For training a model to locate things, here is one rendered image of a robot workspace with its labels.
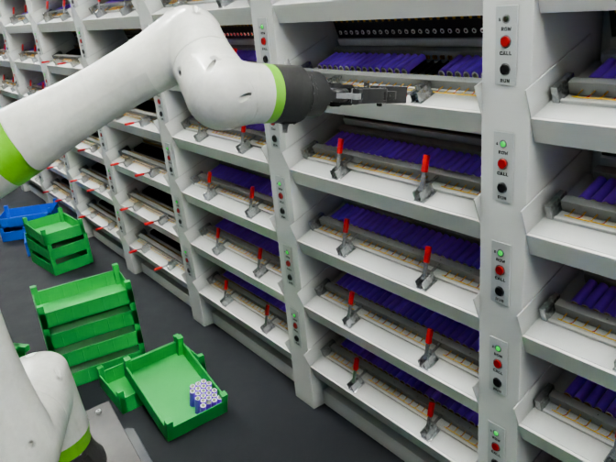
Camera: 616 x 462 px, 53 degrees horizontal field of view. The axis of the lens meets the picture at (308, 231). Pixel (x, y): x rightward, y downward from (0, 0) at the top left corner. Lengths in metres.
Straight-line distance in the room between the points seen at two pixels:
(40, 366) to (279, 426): 0.88
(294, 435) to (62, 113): 1.17
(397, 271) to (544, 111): 0.53
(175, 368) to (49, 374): 0.95
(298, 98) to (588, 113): 0.44
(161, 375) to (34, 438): 1.06
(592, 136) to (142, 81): 0.68
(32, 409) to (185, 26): 0.62
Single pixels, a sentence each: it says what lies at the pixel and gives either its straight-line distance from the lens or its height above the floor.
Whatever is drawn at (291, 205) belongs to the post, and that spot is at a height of 0.65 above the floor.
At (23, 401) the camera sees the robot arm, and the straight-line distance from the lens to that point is 1.04.
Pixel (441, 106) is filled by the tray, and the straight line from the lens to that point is 1.17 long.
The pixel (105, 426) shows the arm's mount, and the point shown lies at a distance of 1.43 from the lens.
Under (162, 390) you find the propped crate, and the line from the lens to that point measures 2.04.
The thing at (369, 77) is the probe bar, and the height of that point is 0.99.
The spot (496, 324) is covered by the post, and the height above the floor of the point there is 0.55.
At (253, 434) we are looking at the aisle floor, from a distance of 1.88.
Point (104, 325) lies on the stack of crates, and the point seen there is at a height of 0.19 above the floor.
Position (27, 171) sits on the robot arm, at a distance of 1.06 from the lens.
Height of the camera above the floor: 1.17
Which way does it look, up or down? 21 degrees down
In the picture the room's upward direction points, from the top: 6 degrees counter-clockwise
